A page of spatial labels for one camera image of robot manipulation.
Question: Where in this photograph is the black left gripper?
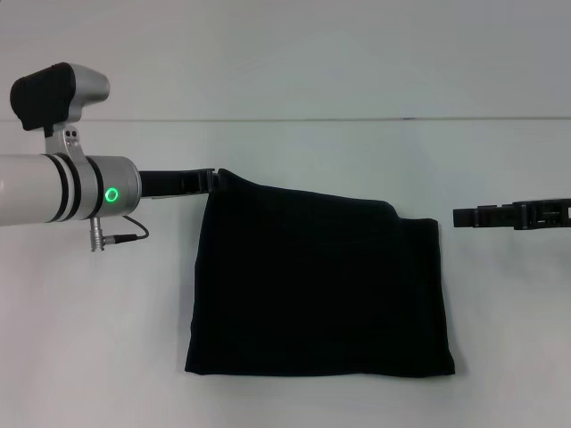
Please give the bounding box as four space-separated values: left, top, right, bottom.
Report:
137 167 224 201

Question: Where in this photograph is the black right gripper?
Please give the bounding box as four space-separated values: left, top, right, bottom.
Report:
452 198 571 232

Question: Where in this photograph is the black shirt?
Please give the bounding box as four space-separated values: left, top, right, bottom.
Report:
184 167 457 379

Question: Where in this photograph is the left gripper cable with connectors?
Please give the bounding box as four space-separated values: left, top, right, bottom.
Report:
88 215 151 253

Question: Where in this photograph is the silver left camera mount bracket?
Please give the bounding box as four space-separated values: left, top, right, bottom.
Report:
43 123 88 164

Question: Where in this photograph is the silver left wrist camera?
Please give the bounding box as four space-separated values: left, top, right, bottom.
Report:
9 62 112 134

